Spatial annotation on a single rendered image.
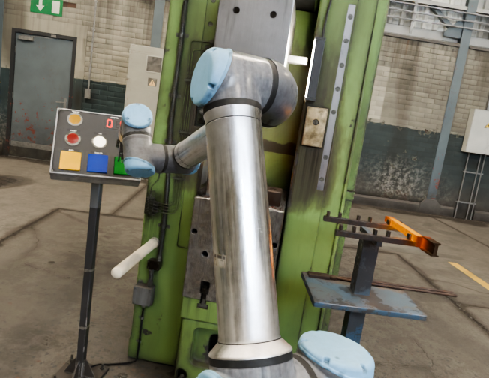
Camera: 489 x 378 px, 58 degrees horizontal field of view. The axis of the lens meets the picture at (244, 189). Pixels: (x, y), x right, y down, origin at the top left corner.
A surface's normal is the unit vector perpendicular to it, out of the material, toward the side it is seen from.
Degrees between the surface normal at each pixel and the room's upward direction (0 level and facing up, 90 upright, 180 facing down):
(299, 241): 90
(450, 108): 90
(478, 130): 90
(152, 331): 90
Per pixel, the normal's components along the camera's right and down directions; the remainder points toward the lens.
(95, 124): 0.33, -0.32
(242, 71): 0.52, -0.20
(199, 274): -0.12, 0.14
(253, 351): 0.00, -0.82
